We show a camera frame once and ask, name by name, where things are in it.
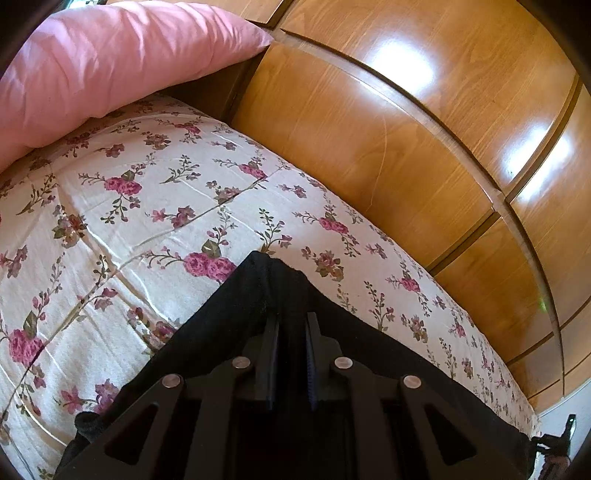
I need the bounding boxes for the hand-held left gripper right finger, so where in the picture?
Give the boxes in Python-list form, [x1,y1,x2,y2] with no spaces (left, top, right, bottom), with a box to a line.
[305,312,528,480]

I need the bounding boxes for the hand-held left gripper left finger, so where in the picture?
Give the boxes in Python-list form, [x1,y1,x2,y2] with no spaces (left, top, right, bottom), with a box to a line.
[55,318,280,480]

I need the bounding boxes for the black pants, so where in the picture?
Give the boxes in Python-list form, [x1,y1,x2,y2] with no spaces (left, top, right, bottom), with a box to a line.
[55,250,529,480]

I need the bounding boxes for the floral bedspread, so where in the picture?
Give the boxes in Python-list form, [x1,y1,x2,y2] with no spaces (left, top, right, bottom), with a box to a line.
[0,92,542,480]

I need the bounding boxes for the wooden wardrobe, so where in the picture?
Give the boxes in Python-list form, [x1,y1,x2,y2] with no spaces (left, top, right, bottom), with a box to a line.
[105,0,591,412]

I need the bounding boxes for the pink pillow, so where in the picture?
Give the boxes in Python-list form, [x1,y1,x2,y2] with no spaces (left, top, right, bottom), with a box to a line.
[0,0,276,172]

